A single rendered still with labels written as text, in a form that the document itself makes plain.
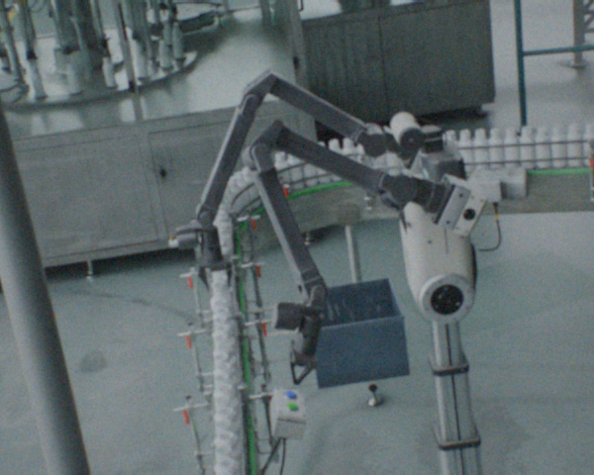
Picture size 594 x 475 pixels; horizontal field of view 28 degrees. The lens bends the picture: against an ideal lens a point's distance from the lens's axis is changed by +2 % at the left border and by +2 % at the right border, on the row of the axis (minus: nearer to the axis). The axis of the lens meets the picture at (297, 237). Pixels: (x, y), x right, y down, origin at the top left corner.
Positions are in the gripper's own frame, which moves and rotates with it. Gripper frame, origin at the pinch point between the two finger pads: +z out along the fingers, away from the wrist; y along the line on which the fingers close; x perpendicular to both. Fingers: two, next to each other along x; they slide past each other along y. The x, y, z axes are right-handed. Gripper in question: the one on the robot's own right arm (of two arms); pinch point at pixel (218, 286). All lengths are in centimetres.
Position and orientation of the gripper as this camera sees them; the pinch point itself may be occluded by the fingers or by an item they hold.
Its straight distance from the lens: 369.7
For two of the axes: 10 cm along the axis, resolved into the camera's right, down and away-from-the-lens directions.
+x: 0.7, 3.7, -9.3
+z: 1.3, 9.2, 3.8
